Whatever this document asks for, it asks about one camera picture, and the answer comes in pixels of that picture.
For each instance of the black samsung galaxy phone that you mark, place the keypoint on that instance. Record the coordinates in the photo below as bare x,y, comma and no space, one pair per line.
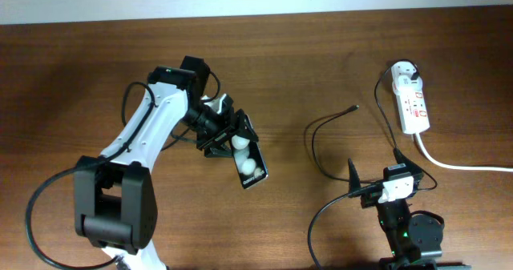
249,161

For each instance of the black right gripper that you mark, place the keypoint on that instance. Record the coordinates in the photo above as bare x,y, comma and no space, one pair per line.
414,171

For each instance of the white power strip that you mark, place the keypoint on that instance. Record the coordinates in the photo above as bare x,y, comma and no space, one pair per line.
411,106

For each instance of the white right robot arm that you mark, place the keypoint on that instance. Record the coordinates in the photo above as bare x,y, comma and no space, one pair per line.
415,238

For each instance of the white usb charger adapter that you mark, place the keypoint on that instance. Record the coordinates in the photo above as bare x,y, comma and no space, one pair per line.
406,82

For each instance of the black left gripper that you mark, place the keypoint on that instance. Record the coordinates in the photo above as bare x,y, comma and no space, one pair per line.
237,122

